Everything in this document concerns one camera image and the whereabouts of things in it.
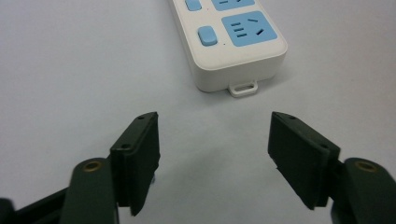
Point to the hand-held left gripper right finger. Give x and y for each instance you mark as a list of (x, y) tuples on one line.
[(299, 158)]

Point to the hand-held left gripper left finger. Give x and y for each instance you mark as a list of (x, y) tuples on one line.
[(137, 161)]

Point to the white and blue power strip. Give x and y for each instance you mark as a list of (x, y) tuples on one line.
[(232, 46)]

